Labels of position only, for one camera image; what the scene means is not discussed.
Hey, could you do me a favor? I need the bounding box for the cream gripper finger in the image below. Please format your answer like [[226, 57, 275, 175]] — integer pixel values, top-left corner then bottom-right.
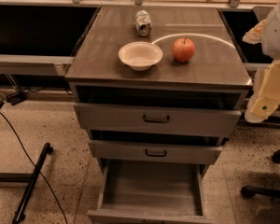
[[245, 60, 280, 123], [243, 20, 265, 45]]

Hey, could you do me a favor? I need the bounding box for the red apple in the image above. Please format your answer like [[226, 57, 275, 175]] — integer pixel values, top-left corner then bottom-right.
[[172, 38, 195, 63]]

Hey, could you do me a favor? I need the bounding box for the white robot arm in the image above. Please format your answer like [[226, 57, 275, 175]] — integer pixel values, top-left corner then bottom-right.
[[243, 2, 280, 123]]

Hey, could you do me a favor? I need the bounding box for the grey drawer cabinet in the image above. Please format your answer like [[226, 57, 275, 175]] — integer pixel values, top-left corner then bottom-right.
[[64, 5, 254, 224]]

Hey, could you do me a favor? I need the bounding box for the top drawer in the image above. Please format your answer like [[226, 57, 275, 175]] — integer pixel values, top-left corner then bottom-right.
[[74, 103, 241, 137]]

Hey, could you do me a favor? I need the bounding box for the open bottom drawer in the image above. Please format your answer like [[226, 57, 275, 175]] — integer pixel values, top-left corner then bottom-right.
[[88, 160, 216, 224]]

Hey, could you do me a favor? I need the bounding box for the middle drawer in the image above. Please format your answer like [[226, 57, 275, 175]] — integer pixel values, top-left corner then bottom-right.
[[89, 140, 222, 164]]

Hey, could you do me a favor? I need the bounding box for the crushed soda can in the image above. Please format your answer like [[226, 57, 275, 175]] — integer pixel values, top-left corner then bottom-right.
[[135, 10, 152, 36]]

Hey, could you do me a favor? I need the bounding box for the white bowl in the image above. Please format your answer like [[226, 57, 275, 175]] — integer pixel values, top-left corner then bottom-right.
[[119, 42, 163, 71]]

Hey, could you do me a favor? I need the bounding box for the black floor stand leg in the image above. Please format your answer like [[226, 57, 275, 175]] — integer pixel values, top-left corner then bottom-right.
[[12, 143, 53, 224]]

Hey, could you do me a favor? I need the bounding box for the black cable on floor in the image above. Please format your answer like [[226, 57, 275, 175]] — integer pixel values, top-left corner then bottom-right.
[[0, 77, 69, 224]]

